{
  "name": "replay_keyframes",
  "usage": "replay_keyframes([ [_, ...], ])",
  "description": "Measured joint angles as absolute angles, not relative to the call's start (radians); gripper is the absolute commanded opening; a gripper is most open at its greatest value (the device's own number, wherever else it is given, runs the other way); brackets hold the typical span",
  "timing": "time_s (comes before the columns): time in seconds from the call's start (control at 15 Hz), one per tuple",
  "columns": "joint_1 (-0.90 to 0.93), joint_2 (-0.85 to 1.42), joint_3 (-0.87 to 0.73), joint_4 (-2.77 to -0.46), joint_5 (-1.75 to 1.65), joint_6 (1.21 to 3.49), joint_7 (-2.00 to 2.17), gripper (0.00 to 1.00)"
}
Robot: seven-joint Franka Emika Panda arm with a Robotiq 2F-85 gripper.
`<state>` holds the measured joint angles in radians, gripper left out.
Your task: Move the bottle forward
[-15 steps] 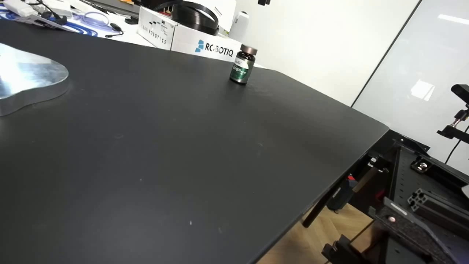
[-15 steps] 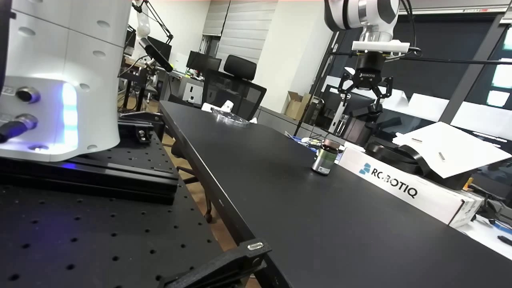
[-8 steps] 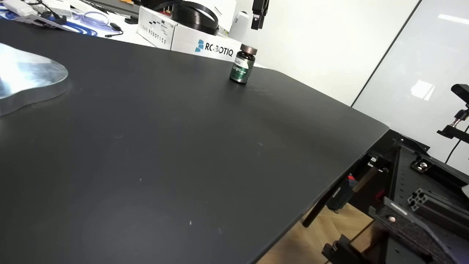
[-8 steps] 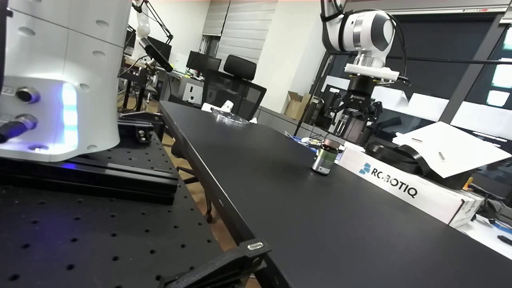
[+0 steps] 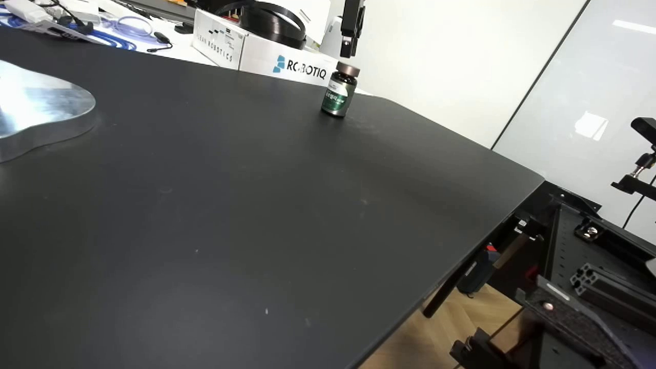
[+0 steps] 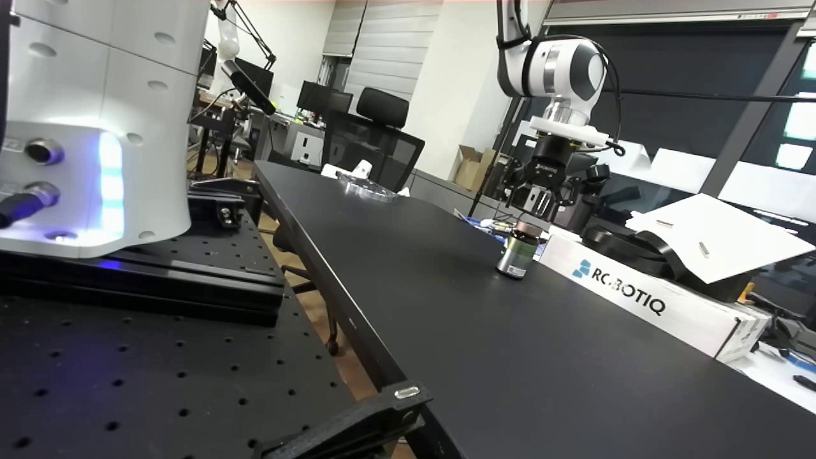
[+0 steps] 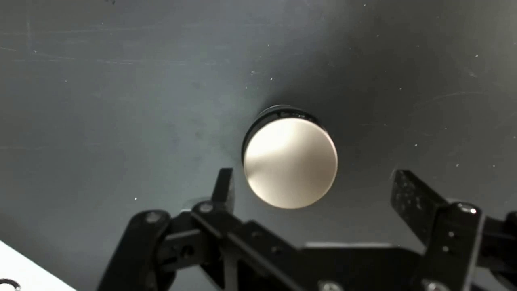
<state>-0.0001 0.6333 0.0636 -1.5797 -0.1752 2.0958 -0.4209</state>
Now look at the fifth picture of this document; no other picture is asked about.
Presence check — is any dark green pill bottle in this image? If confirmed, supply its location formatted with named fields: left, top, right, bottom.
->
left=321, top=61, right=361, bottom=118

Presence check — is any white rounded object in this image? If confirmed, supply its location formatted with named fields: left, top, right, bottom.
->
left=320, top=15, right=344, bottom=59

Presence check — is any white printed cardboard box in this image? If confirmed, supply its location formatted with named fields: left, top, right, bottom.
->
left=192, top=8, right=339, bottom=86

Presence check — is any coil of clear tube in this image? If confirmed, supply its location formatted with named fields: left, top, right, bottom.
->
left=115, top=15, right=154, bottom=37

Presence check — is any black plug adapter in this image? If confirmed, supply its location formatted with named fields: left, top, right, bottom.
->
left=55, top=14, right=96, bottom=36

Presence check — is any black clamp with red part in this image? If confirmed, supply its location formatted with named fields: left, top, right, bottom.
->
left=456, top=244, right=501, bottom=297

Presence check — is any white device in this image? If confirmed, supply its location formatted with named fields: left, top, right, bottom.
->
left=3, top=0, right=53, bottom=24

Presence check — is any black perforated metal bench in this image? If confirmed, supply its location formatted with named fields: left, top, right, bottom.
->
left=450, top=180, right=656, bottom=369

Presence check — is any black aluminium profile bar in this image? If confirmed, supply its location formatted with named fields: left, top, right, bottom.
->
left=569, top=263, right=656, bottom=321

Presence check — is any black round ring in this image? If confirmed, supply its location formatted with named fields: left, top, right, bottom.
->
left=238, top=0, right=308, bottom=50

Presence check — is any black cable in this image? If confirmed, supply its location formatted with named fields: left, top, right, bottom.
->
left=622, top=173, right=656, bottom=230
left=146, top=31, right=175, bottom=54

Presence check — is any camera on mount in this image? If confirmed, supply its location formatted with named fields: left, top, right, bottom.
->
left=610, top=117, right=656, bottom=201

